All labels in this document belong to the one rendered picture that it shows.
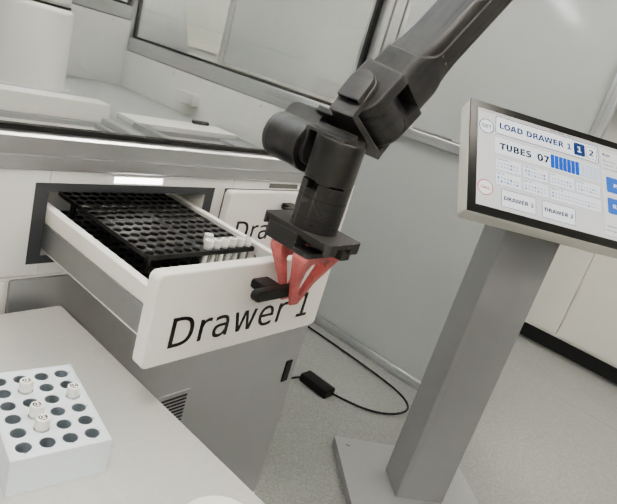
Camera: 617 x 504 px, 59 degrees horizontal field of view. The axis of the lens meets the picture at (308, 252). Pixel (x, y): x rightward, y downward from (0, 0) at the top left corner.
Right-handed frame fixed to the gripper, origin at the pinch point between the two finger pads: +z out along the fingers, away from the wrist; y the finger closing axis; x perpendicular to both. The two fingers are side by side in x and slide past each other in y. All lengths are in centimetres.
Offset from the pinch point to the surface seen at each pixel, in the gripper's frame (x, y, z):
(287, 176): -28.4, 29.6, -5.7
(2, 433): 30.9, 2.0, 10.2
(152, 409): 14.5, 2.6, 13.8
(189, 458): 15.5, -5.6, 13.7
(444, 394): -92, 4, 47
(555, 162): -96, 4, -22
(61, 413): 25.1, 3.0, 10.9
